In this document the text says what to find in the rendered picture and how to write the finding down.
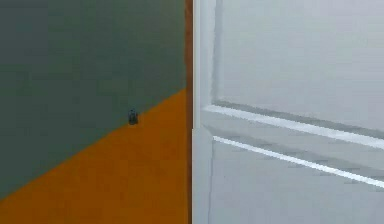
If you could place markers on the small black door stopper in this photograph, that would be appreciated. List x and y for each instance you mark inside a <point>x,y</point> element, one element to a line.
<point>133,117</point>

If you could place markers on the white panelled room door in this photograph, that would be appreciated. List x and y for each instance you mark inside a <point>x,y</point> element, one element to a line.
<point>286,110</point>

